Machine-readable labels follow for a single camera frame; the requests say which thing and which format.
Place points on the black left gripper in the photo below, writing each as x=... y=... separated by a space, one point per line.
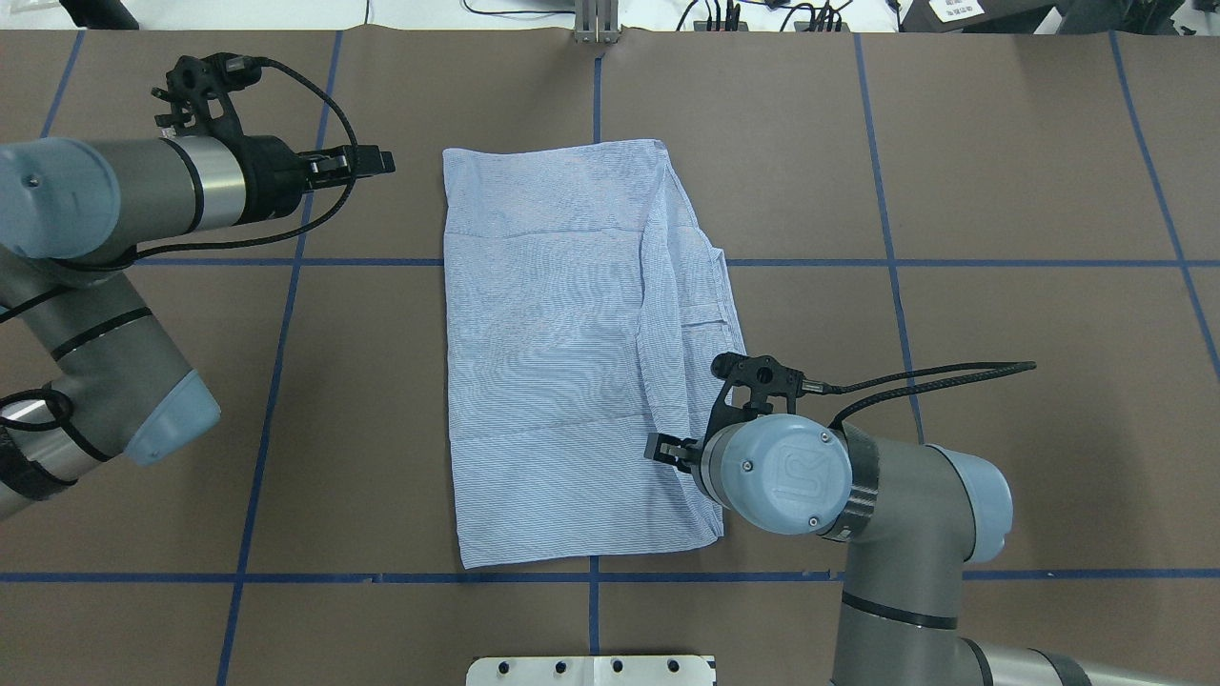
x=267 y=173

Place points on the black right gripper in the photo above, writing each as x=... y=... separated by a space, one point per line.
x=673 y=449

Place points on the blue striped button shirt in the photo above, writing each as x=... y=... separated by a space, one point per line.
x=584 y=305

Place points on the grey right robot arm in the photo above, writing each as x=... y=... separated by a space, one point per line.
x=779 y=450

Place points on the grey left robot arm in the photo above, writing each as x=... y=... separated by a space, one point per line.
x=77 y=215

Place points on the black box with label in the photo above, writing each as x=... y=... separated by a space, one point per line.
x=975 y=17

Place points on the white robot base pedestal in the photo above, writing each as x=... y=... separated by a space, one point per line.
x=594 y=670

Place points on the aluminium frame post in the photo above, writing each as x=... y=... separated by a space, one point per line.
x=597 y=22

